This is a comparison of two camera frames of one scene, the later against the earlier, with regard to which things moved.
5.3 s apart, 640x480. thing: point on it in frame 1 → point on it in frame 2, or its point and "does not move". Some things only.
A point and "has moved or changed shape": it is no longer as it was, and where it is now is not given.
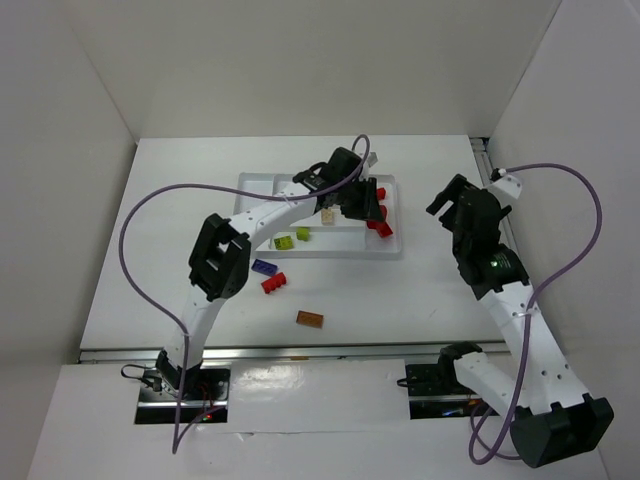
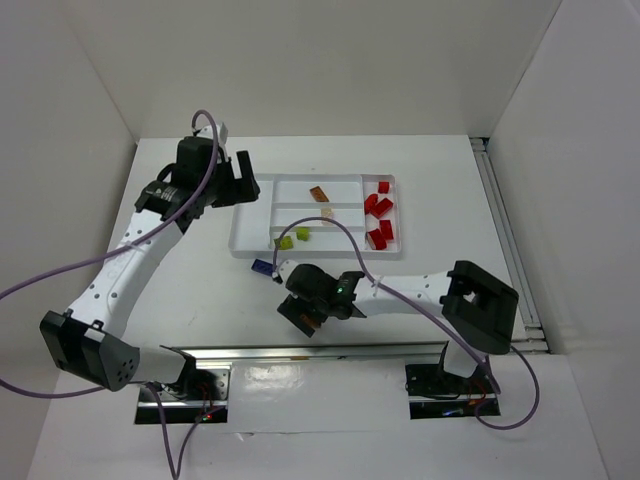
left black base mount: (209, 393) does not move
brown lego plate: (310, 319) does not move
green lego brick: (284, 243) does not move
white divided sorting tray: (310, 237) does not move
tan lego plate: (327, 216) does not move
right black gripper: (451, 198) → (298, 316)
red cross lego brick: (382, 226) has moved or changed shape
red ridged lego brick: (274, 282) → (381, 207)
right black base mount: (438, 391) does not move
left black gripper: (364, 198) → (232, 185)
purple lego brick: (263, 267) does not move
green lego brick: (302, 233) does not move
